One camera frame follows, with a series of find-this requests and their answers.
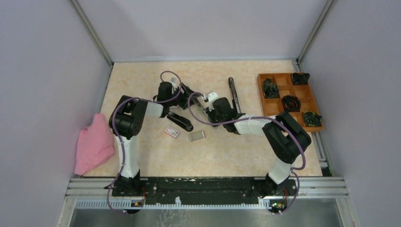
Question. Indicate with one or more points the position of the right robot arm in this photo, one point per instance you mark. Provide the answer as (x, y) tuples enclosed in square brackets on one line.
[(286, 137)]

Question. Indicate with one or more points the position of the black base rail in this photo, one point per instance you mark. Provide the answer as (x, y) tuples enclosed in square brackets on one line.
[(202, 191)]

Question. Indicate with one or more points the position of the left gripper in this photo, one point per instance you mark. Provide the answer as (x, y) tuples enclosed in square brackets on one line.
[(187, 94)]

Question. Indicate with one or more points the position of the pink cloth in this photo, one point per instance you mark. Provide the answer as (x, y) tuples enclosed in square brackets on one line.
[(94, 146)]

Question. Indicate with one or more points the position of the dark clip bundle bottom right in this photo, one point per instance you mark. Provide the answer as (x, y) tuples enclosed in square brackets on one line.
[(312, 119)]

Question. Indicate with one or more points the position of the red white staple box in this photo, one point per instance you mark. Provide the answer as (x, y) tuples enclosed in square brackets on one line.
[(174, 133)]

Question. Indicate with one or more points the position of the wooden compartment tray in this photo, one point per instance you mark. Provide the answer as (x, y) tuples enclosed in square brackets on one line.
[(274, 106)]

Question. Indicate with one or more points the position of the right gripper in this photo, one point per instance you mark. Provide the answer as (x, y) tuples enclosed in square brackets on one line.
[(210, 114)]

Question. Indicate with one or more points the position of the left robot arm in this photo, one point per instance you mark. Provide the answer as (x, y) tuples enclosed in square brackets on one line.
[(126, 122)]

